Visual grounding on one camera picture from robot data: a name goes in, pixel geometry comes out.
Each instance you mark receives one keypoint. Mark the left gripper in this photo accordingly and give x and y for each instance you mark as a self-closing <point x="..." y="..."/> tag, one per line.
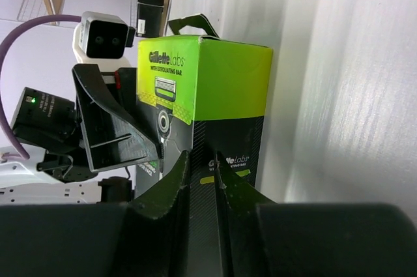
<point x="99" y="131"/>

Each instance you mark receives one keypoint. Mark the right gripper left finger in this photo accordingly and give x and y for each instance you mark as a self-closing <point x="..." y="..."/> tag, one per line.
<point x="145" y="237"/>

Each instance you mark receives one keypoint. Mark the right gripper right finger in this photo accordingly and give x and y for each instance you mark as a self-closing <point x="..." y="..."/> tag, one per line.
<point x="259" y="237"/>

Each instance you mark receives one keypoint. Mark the black green razor box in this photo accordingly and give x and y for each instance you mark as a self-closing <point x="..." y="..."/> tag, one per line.
<point x="202" y="94"/>
<point x="149" y="18"/>

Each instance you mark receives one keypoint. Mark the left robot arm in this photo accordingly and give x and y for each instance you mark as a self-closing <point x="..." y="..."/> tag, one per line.
<point x="22" y="184"/>

